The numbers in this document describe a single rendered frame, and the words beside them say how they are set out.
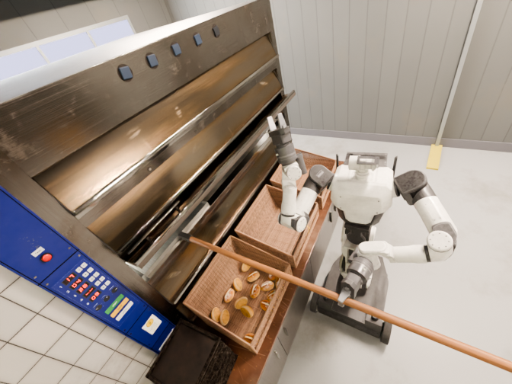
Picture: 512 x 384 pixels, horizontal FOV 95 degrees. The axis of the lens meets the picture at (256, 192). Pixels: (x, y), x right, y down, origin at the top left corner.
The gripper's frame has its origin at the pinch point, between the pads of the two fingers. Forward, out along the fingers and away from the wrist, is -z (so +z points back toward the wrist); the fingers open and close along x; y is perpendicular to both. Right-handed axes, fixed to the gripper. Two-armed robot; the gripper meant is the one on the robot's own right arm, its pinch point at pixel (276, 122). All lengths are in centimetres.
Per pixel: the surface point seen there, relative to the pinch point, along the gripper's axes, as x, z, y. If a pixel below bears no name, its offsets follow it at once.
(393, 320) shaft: 44, 76, 6
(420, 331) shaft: 50, 78, 3
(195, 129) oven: -47, -10, 22
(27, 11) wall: -298, -206, 89
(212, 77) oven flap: -53, -35, -1
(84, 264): -19, 25, 92
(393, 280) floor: -29, 164, -86
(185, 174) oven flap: -45, 11, 38
